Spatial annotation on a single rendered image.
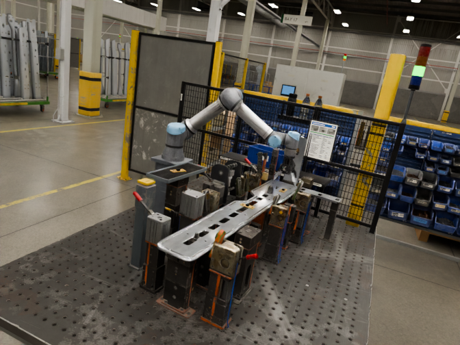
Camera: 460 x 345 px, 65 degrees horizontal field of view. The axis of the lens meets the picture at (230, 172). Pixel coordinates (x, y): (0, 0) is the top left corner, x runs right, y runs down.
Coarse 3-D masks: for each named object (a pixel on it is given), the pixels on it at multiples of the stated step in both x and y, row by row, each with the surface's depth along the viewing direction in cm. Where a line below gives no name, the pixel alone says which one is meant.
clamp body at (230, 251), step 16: (224, 240) 147; (224, 256) 141; (240, 256) 144; (224, 272) 143; (208, 288) 148; (224, 288) 146; (208, 304) 149; (224, 304) 146; (208, 320) 150; (224, 320) 148
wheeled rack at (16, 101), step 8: (8, 32) 839; (16, 40) 792; (48, 40) 837; (48, 48) 842; (48, 56) 847; (48, 64) 852; (48, 72) 857; (48, 80) 863; (0, 96) 803; (0, 104) 762; (8, 104) 780; (16, 104) 798; (24, 104) 815; (32, 104) 836; (40, 104) 857
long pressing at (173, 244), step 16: (256, 192) 230; (272, 192) 235; (288, 192) 240; (224, 208) 195; (240, 208) 200; (256, 208) 203; (192, 224) 170; (208, 224) 173; (224, 224) 176; (240, 224) 179; (160, 240) 150; (176, 240) 152; (208, 240) 157; (176, 256) 142; (192, 256) 142
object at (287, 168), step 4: (284, 156) 230; (288, 156) 233; (284, 160) 231; (288, 160) 232; (280, 164) 232; (284, 164) 232; (288, 164) 231; (280, 168) 235; (284, 168) 233; (288, 168) 231; (292, 168) 235; (284, 172) 233; (288, 172) 233
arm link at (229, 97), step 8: (232, 88) 223; (224, 96) 220; (232, 96) 217; (224, 104) 222; (232, 104) 217; (240, 104) 217; (240, 112) 218; (248, 112) 217; (248, 120) 218; (256, 120) 217; (256, 128) 218; (264, 128) 217; (264, 136) 218; (272, 136) 215; (280, 136) 221; (272, 144) 216
